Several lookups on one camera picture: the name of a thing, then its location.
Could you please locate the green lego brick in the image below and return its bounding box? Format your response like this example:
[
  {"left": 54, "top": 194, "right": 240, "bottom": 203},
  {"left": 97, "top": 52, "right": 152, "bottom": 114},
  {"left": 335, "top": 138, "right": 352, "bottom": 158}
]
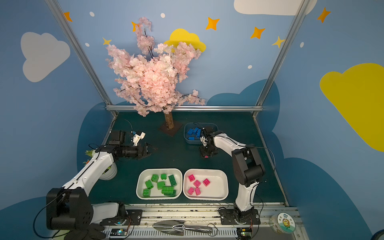
[
  {"left": 157, "top": 181, "right": 166, "bottom": 190},
  {"left": 151, "top": 174, "right": 159, "bottom": 183},
  {"left": 143, "top": 188, "right": 151, "bottom": 198},
  {"left": 145, "top": 180, "right": 154, "bottom": 190}
]

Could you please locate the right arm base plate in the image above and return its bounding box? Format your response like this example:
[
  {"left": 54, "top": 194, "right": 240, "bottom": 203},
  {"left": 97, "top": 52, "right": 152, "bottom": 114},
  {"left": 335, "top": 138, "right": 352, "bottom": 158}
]
[{"left": 218, "top": 208, "right": 261, "bottom": 225}]

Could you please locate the left white tray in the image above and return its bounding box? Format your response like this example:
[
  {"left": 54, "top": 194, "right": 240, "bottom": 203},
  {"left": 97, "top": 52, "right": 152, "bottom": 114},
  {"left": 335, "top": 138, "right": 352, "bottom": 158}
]
[{"left": 136, "top": 168, "right": 183, "bottom": 201}]

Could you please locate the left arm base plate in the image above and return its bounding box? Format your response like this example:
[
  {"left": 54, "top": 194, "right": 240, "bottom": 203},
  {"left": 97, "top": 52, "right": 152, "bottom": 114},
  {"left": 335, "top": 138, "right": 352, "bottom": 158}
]
[{"left": 100, "top": 209, "right": 143, "bottom": 226}]

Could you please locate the round sticker tape roll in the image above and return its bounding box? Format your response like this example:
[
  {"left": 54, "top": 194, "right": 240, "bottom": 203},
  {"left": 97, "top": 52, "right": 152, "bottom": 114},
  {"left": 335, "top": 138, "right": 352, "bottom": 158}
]
[{"left": 269, "top": 213, "right": 296, "bottom": 234}]

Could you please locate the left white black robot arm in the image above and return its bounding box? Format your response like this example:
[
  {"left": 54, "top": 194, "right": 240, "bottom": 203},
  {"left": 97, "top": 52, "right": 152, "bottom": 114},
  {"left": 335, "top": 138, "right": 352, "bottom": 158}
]
[{"left": 46, "top": 131, "right": 150, "bottom": 230}]

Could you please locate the potted green plant white pot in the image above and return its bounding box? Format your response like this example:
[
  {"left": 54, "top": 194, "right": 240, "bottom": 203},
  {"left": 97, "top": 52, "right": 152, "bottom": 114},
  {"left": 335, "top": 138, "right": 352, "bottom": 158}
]
[{"left": 82, "top": 150, "right": 118, "bottom": 181}]

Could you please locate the long dark green lego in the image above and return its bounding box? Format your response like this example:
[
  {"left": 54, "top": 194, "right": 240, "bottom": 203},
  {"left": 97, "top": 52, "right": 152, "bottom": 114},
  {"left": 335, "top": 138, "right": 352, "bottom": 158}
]
[{"left": 169, "top": 175, "right": 177, "bottom": 187}]

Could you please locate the dark green lego plate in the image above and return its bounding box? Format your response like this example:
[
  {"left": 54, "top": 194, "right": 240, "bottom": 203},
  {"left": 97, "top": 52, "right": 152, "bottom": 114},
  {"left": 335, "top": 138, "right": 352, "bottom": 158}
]
[{"left": 164, "top": 190, "right": 177, "bottom": 197}]

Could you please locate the white tray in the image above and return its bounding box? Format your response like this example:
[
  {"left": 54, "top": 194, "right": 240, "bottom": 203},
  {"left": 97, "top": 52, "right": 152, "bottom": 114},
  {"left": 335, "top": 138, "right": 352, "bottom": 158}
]
[
  {"left": 183, "top": 169, "right": 229, "bottom": 201},
  {"left": 136, "top": 168, "right": 183, "bottom": 201}
]

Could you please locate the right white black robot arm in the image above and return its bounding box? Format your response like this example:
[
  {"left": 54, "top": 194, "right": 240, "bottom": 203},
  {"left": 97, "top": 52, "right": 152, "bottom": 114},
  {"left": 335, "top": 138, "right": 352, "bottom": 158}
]
[{"left": 199, "top": 127, "right": 266, "bottom": 223}]

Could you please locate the silver metal trowel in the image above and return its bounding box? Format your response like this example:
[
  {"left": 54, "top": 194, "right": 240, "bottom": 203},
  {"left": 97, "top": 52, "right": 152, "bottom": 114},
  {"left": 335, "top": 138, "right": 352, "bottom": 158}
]
[{"left": 153, "top": 220, "right": 214, "bottom": 236}]

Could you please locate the right white tray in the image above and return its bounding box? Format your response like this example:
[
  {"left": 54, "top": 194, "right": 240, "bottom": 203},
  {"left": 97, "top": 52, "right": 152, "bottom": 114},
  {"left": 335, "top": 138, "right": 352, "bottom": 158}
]
[{"left": 183, "top": 169, "right": 229, "bottom": 201}]

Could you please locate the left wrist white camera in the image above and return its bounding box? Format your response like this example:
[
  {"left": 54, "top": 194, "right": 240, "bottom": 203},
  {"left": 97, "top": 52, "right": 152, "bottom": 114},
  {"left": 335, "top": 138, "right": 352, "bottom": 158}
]
[{"left": 132, "top": 131, "right": 146, "bottom": 146}]

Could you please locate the long light green lego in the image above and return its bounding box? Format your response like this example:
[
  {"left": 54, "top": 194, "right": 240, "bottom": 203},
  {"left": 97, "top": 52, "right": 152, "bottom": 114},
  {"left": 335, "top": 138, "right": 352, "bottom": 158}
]
[{"left": 162, "top": 186, "right": 175, "bottom": 194}]

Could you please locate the pink blossom artificial tree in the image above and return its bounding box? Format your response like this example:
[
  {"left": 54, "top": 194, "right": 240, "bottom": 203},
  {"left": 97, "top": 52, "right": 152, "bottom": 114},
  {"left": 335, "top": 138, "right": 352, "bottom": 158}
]
[{"left": 106, "top": 17, "right": 205, "bottom": 136}]

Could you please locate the black work glove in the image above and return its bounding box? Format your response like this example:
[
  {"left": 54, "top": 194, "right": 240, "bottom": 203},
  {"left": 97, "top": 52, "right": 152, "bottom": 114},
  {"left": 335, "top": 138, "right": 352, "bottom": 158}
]
[{"left": 64, "top": 224, "right": 107, "bottom": 240}]

